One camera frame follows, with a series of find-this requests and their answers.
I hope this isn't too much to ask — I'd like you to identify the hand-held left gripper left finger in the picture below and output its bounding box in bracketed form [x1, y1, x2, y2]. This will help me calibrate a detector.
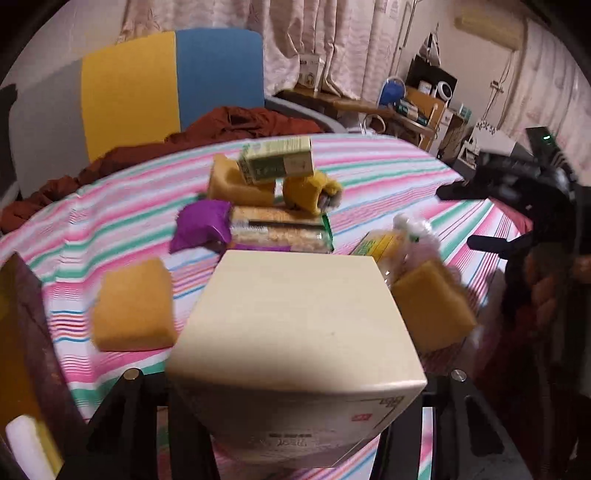
[69, 368, 220, 480]

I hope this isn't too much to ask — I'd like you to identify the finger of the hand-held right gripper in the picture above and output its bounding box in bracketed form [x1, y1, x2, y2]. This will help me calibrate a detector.
[436, 180, 491, 202]
[467, 232, 536, 259]

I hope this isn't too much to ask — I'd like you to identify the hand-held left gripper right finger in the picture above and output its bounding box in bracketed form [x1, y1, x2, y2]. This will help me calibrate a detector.
[379, 369, 513, 480]

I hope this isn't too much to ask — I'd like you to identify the white plastic bag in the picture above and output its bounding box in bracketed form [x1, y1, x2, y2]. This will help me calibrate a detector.
[392, 213, 444, 273]

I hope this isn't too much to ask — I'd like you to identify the cream cardboard box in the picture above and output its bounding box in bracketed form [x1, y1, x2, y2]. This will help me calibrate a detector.
[165, 249, 428, 468]

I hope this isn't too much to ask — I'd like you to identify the white block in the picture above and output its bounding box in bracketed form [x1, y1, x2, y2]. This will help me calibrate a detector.
[6, 414, 57, 480]

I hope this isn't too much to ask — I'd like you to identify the small green beige box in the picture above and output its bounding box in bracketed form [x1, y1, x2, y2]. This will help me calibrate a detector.
[239, 137, 315, 185]

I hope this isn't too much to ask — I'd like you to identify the gold tray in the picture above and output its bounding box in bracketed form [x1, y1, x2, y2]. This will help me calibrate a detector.
[0, 251, 88, 480]

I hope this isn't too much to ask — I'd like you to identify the purple snack packet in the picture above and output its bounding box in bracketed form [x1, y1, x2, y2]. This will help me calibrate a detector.
[170, 200, 232, 254]

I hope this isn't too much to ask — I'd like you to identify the white printer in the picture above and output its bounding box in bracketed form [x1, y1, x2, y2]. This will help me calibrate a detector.
[462, 124, 518, 162]

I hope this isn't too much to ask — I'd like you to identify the striped bed sheet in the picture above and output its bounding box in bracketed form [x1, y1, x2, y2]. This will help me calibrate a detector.
[0, 134, 536, 480]

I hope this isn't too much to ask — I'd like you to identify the green yellow cracker pack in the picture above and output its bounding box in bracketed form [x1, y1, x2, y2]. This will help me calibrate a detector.
[351, 230, 409, 278]

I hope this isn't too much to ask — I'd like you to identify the blue desk fan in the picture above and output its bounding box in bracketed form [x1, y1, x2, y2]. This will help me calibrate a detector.
[378, 76, 407, 109]

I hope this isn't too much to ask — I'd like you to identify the wooden desk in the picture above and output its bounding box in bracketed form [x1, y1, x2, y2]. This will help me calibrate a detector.
[277, 88, 437, 139]

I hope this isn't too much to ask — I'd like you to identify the rolled yellow sponge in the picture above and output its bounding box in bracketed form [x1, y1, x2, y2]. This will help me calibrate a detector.
[281, 171, 343, 214]

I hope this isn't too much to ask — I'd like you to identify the clear cracker pack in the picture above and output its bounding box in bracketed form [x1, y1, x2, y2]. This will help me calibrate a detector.
[228, 205, 334, 254]

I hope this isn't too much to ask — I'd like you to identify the small white box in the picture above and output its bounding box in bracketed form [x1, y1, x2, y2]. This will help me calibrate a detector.
[298, 54, 322, 88]

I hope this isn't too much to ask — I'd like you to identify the patterned pink curtain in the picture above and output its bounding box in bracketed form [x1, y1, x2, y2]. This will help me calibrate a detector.
[115, 0, 419, 100]

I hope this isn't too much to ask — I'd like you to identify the reddish brown blanket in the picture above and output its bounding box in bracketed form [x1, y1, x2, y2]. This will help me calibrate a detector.
[0, 106, 325, 234]

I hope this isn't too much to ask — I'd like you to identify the grey yellow blue headboard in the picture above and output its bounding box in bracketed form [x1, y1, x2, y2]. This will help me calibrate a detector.
[9, 28, 266, 199]

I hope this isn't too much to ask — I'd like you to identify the wall air conditioner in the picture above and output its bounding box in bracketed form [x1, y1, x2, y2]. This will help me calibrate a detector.
[455, 11, 527, 49]

